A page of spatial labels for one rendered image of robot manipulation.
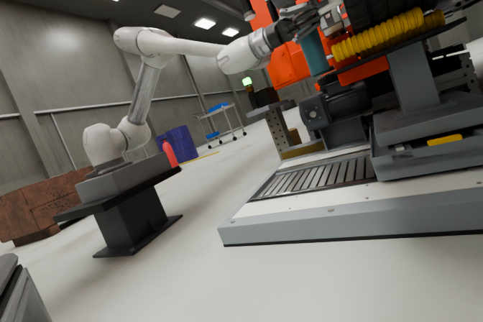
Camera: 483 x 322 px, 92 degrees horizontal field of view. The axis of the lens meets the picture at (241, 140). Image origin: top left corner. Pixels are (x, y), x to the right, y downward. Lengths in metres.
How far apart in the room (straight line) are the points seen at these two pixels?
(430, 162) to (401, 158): 0.07
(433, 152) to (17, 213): 3.45
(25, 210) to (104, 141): 1.98
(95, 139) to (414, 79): 1.44
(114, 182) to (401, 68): 1.26
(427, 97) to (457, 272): 0.54
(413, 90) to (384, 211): 0.45
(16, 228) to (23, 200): 0.39
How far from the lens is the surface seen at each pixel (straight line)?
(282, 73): 1.51
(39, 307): 0.64
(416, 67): 0.98
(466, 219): 0.73
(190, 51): 1.07
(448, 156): 0.82
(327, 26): 0.91
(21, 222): 3.45
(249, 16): 0.94
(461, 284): 0.63
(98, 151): 1.46
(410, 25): 0.89
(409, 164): 0.82
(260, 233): 0.84
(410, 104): 0.98
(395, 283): 0.63
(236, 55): 0.86
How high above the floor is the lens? 0.41
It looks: 4 degrees down
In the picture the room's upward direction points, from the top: 21 degrees counter-clockwise
